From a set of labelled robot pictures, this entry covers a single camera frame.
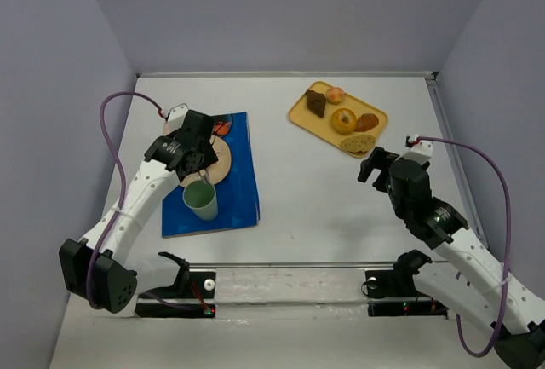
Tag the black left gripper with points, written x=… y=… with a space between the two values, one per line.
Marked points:
x=209 y=147

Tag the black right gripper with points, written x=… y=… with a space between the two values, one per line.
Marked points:
x=379 y=165

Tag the metal tongs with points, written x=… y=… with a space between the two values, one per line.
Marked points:
x=212 y=173

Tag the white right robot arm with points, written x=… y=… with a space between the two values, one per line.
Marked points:
x=487 y=295

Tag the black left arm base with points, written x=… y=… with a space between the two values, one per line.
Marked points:
x=187 y=292

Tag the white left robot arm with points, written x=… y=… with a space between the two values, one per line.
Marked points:
x=95 y=267

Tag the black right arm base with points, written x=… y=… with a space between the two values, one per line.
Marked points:
x=391 y=292

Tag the seeded bread slice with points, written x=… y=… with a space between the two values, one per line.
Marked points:
x=358 y=145

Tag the dark brown chocolate bread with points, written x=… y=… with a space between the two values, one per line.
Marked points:
x=316 y=102

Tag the beige plate with branch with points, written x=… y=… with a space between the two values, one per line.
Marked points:
x=226 y=162

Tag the orange spoon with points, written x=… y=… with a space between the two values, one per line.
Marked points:
x=222 y=129

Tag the yellow tray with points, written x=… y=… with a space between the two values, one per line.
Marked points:
x=321 y=127

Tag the brown glazed roll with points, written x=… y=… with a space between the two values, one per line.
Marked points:
x=366 y=122

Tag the green cup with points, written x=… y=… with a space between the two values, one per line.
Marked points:
x=200 y=198

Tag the yellow glazed donut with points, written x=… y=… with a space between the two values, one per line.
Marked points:
x=343 y=121

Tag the blue patterned placemat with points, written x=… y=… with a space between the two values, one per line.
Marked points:
x=237 y=195

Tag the round peach bun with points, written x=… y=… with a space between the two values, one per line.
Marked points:
x=335 y=95

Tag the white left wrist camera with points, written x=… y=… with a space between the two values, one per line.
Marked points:
x=175 y=118

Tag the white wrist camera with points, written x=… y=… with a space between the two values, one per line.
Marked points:
x=175 y=118
x=419 y=151

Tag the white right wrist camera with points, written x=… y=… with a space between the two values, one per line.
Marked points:
x=419 y=151

